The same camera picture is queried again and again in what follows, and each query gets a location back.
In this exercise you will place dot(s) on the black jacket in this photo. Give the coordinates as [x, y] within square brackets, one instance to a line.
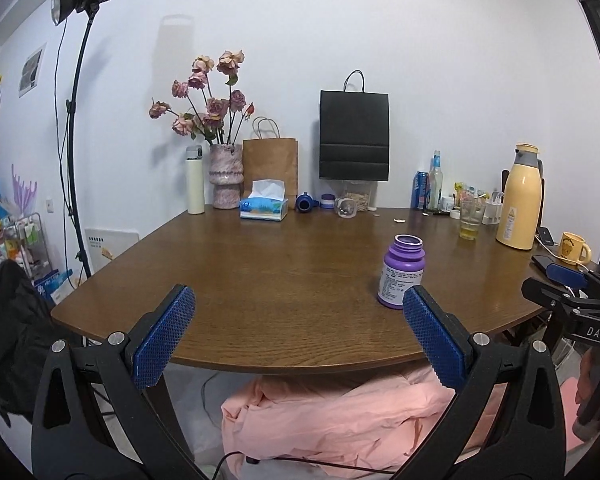
[27, 330]

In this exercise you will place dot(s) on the blue tissue box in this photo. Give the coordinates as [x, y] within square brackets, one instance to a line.
[267, 201]

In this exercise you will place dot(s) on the clear container of seeds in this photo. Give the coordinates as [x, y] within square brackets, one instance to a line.
[363, 193]

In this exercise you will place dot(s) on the purple plastic bottle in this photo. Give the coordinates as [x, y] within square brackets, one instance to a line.
[403, 266]

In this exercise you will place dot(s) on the black studio light stand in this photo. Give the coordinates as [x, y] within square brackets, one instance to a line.
[61, 10]

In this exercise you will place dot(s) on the yellow thermos jug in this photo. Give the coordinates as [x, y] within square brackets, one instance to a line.
[522, 200]

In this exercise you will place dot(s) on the cream thermos bottle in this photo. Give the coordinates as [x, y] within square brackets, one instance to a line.
[194, 173]

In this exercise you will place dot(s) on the small purple lidded jar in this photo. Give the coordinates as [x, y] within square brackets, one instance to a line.
[327, 201]

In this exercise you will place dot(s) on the snack packets pile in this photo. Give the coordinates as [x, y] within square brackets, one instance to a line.
[490, 203]

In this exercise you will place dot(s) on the clear drink bottle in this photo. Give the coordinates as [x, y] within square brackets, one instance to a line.
[435, 181]

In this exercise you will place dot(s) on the blue soda can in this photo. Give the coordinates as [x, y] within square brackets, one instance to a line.
[420, 190]

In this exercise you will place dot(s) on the pink ceramic vase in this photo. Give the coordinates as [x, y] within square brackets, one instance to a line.
[226, 175]

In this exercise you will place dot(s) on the blue round cap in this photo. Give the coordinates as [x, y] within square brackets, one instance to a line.
[305, 203]

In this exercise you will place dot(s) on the glass with yellow liquid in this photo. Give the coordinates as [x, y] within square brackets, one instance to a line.
[471, 214]

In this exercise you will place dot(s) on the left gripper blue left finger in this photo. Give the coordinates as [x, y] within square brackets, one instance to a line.
[156, 335]

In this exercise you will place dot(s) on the pink cloth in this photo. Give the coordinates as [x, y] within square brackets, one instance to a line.
[353, 420]

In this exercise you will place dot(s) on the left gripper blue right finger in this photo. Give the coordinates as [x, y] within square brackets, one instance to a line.
[441, 337]

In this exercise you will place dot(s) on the yellow smiley mug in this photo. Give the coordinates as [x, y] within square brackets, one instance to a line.
[574, 249]

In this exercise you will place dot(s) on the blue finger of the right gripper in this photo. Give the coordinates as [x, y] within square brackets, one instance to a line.
[566, 277]

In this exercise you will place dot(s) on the clear glass jar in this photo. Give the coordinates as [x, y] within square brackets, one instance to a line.
[346, 207]

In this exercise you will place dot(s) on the brown paper bag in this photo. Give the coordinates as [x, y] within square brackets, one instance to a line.
[267, 154]

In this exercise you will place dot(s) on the person's right hand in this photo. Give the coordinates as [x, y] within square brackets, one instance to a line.
[585, 387]

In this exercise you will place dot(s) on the black paper bag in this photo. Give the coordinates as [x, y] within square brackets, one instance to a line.
[354, 133]

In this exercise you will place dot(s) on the dried pink flowers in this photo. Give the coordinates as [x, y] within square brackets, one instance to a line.
[214, 107]

